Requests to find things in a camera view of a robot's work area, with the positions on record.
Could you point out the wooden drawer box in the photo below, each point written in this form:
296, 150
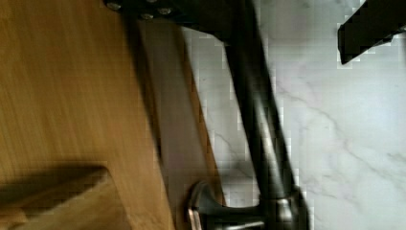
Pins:
70, 95

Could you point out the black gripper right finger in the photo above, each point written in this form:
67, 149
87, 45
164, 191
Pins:
376, 22

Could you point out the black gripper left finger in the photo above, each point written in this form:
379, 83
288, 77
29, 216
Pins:
230, 21

